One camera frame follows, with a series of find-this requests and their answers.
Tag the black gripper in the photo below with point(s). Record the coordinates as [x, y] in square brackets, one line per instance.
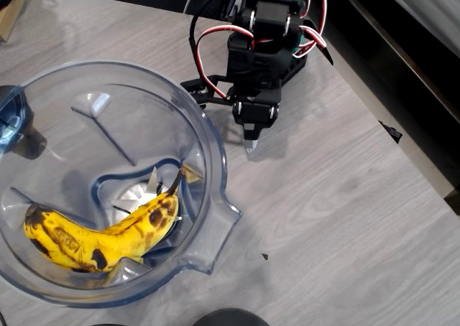
[256, 113]

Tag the yellow spotted banana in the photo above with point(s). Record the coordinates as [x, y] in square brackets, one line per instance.
[90, 240]

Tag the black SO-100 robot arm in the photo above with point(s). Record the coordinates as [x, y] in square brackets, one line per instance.
[269, 21]

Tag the steel blender blade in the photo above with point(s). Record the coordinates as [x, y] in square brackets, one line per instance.
[143, 196]

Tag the clear plastic blender jar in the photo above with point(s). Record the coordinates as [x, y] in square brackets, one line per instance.
[72, 125]

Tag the green circuit board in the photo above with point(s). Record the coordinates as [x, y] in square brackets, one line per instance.
[302, 42]

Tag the black table clamp lever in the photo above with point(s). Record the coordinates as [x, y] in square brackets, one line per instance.
[325, 55]

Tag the black round object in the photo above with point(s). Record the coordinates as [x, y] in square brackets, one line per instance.
[230, 318]

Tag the white fabric sheet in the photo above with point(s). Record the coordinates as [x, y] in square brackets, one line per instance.
[424, 10]

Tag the brown cardboard box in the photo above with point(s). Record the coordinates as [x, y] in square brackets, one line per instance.
[14, 21]

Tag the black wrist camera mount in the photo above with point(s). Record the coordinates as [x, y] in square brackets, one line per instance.
[205, 90]

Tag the black table edge bracket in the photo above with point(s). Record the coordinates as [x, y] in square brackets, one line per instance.
[393, 133]

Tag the dark wooden furniture rail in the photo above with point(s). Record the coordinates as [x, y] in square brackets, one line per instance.
[395, 53]

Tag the dark wooden furniture post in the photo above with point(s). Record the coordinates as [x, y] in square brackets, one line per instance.
[453, 202]

